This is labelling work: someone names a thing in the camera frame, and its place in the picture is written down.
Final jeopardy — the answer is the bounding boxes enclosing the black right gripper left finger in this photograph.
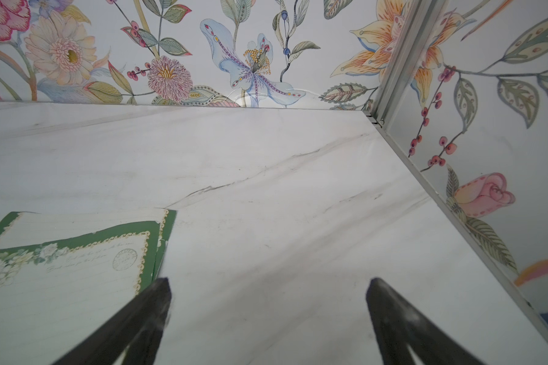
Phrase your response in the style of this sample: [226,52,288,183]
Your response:
[55,278,172,364]

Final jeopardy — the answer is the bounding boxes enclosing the green bordered letter paper underneath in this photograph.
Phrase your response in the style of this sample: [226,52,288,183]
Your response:
[0,208,177,277]

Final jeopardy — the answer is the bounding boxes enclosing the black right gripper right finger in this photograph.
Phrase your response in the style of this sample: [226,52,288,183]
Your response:
[365,278,482,364]

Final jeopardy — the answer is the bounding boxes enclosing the aluminium corner frame post right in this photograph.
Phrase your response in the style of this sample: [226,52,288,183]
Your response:
[369,0,447,128]

